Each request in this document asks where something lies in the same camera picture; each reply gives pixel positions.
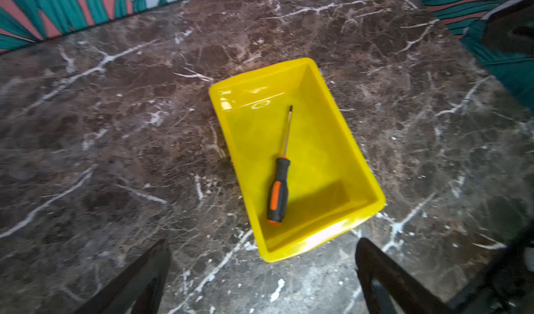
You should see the black orange screwdriver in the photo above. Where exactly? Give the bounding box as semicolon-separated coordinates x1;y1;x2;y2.
267;105;293;225

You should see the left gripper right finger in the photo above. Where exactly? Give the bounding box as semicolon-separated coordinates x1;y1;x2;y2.
355;238;453;313

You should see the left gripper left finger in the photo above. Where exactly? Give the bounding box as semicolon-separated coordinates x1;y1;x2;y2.
75;239;172;313

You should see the yellow plastic bin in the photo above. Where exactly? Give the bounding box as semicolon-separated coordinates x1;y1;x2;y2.
209;58;385;263

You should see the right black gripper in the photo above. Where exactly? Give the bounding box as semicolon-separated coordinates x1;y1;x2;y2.
481;0;533;56

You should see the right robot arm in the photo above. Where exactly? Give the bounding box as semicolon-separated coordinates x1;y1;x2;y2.
355;0;533;313

